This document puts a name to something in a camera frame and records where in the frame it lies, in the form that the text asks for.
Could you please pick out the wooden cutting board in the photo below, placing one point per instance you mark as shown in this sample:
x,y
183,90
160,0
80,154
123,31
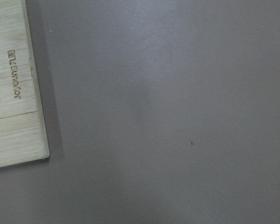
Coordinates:
x,y
23,136

